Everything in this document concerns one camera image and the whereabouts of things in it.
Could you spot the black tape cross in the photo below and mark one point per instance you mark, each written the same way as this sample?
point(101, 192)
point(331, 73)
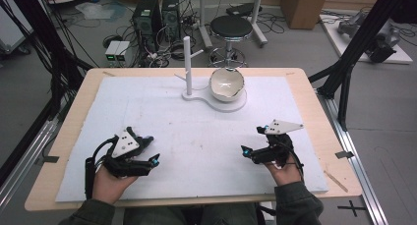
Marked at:
point(351, 208)

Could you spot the brown cardboard box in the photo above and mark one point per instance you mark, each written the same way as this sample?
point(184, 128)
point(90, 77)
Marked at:
point(303, 7)

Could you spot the white branched stand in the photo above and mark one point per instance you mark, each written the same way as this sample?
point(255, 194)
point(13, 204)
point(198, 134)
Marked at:
point(187, 71)

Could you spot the white metal stand leg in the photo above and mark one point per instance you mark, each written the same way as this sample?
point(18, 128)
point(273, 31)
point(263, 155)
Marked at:
point(258, 25)
point(205, 28)

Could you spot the large black computer tower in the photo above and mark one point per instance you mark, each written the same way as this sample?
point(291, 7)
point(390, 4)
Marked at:
point(146, 20)

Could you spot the white foam mat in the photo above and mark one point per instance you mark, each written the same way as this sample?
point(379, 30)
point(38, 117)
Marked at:
point(196, 136)

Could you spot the wooden table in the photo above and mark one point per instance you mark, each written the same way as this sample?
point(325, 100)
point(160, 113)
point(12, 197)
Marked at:
point(327, 120)

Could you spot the white eggshell-shaped bowl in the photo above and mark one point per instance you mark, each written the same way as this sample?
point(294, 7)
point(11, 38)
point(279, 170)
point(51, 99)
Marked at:
point(226, 85)

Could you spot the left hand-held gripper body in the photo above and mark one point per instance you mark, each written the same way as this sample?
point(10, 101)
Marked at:
point(124, 145)

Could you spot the white floor board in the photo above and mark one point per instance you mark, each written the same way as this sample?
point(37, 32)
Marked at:
point(337, 44)

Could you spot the grey device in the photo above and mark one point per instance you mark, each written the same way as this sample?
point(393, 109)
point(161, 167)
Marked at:
point(349, 23)

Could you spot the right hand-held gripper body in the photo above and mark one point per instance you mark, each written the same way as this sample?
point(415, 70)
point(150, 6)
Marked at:
point(280, 143)

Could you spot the black metal frame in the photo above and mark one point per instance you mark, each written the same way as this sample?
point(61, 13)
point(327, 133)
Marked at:
point(42, 31)
point(360, 38)

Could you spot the person's left hand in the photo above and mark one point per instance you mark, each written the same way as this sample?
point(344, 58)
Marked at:
point(108, 185)

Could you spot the white power supply box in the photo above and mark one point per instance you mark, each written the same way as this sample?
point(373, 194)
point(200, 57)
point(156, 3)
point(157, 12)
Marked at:
point(111, 51)
point(123, 51)

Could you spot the aluminium floor rail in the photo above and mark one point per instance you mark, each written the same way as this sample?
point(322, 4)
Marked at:
point(26, 159)
point(357, 172)

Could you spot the slim black computer tower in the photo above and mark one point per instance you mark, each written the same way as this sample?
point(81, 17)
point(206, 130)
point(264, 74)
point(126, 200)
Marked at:
point(171, 17)

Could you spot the black device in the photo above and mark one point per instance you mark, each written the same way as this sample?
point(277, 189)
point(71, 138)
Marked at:
point(383, 46)

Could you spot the person's right hand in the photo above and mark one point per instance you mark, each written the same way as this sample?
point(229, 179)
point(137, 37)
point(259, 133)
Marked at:
point(285, 174)

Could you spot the black round stool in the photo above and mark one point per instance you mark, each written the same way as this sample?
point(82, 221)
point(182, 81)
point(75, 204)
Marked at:
point(231, 27)

